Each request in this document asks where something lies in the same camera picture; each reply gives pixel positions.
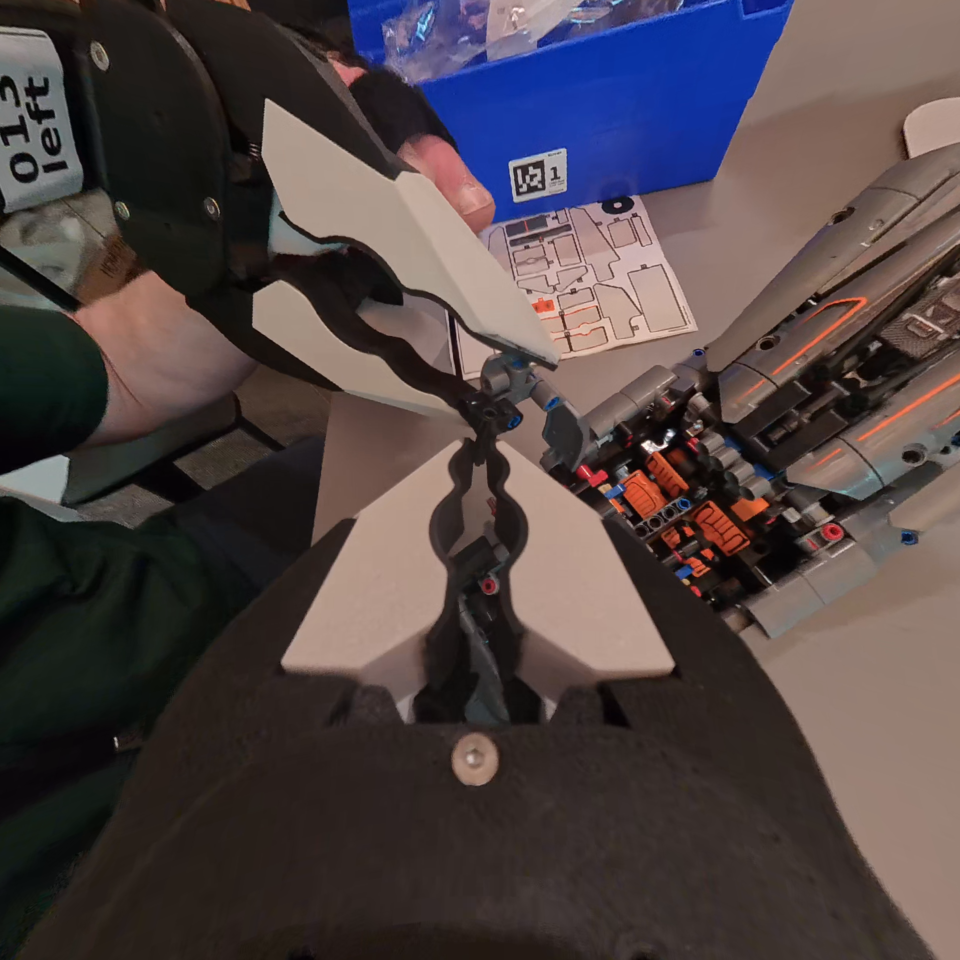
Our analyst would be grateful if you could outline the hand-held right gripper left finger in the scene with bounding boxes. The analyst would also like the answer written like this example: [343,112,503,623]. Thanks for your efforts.
[279,438,481,725]

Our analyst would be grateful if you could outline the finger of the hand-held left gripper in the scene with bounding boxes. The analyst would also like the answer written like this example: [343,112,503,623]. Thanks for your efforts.
[251,255,471,419]
[261,97,561,372]

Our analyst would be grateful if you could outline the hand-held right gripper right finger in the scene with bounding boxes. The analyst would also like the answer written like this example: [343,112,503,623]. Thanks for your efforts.
[487,437,678,723]

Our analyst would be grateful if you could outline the grey curved lego arch subassembly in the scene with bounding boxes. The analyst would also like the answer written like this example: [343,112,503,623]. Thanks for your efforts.
[457,352,595,471]

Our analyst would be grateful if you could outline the grey lego car model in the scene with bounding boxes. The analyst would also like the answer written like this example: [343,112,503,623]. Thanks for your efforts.
[446,141,960,725]

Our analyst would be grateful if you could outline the person's left forearm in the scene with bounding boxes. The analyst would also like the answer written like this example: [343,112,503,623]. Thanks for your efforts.
[71,288,261,453]

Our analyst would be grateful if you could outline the brown cardboard box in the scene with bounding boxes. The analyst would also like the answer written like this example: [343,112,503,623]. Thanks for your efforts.
[75,234,149,303]

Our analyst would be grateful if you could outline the person's dark trousers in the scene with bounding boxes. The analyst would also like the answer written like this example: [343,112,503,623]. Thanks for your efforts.
[171,435,333,609]

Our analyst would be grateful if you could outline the blue plastic bin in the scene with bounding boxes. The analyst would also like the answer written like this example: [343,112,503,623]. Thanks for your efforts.
[346,0,796,206]

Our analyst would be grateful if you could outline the white instruction sheet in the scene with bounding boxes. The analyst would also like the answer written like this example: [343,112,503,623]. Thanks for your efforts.
[446,195,699,381]

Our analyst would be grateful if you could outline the clear plastic bag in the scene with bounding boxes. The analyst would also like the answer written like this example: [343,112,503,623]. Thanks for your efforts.
[378,0,693,85]

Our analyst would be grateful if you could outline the person's green shirt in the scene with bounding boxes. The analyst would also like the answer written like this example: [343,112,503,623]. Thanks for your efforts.
[0,306,249,924]

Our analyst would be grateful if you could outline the white lamp base stand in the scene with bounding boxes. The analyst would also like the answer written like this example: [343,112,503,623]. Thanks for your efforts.
[902,97,960,160]

